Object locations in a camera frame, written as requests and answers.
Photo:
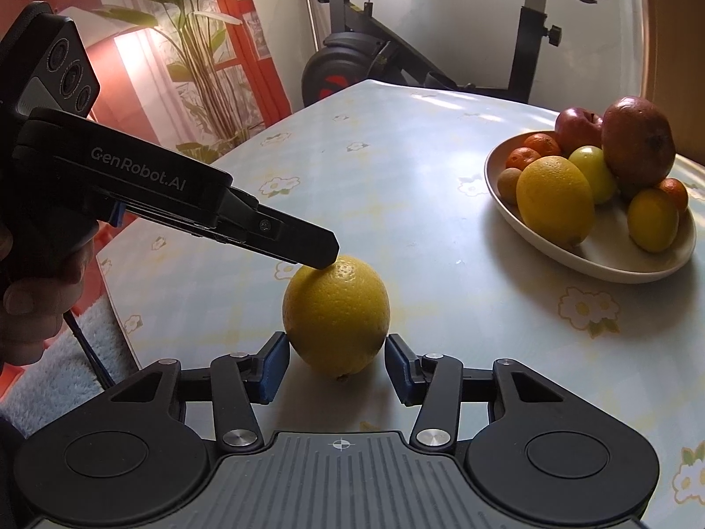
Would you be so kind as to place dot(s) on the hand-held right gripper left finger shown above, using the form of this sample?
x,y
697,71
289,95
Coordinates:
x,y
274,366

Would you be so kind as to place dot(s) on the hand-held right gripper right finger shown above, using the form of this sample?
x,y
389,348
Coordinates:
x,y
397,366

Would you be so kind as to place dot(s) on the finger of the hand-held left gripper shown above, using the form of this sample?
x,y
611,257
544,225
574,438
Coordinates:
x,y
297,245

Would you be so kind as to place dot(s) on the yellow lemon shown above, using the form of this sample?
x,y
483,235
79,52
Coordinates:
x,y
336,319
555,204

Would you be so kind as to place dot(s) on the small brown kiwi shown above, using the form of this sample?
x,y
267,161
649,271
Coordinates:
x,y
508,184

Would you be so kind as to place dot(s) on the cream round plate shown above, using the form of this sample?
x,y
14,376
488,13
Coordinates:
x,y
606,262

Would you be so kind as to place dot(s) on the orange tangerine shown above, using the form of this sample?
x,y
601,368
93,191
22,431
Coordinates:
x,y
676,192
542,143
520,158

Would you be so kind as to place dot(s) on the large dark red apple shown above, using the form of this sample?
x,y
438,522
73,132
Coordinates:
x,y
578,129

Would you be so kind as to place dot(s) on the dull reddish brown apple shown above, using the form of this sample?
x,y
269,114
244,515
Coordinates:
x,y
639,140

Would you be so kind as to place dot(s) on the person's left hand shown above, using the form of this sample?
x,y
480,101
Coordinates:
x,y
33,319

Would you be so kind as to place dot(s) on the black exercise bike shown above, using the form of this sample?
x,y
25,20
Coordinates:
x,y
352,63

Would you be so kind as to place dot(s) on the white fluffy towel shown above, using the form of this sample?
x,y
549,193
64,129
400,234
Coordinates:
x,y
44,391

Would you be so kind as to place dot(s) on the wooden chair back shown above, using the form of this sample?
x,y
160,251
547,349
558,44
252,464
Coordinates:
x,y
677,66

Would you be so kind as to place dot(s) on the metal wall pipe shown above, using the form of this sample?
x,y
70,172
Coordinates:
x,y
308,5

